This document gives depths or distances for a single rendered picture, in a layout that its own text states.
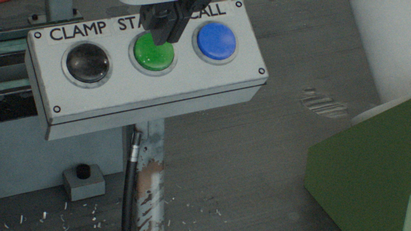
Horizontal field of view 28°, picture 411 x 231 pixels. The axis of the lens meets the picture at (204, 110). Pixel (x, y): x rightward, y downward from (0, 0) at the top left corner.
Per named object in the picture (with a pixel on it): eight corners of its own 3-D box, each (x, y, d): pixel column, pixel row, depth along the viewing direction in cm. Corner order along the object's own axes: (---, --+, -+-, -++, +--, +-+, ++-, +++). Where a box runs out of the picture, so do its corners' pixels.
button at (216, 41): (199, 69, 61) (205, 59, 60) (188, 34, 62) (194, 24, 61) (235, 63, 62) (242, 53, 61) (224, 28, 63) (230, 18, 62)
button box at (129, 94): (43, 143, 60) (50, 118, 55) (22, 57, 62) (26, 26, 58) (251, 101, 66) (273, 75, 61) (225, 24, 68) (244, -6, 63)
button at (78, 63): (70, 93, 58) (73, 83, 56) (60, 55, 59) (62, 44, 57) (110, 85, 59) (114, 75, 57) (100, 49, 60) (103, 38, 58)
